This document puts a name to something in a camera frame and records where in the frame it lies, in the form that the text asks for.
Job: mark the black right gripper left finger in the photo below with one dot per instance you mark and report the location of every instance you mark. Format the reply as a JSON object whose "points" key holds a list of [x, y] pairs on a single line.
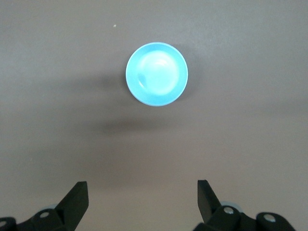
{"points": [[72, 207]]}

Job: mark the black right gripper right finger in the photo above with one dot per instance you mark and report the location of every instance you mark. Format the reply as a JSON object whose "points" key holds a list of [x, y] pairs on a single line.
{"points": [[210, 204]]}

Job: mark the blue bowl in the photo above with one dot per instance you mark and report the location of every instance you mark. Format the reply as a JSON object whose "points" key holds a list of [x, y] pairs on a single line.
{"points": [[156, 74]]}

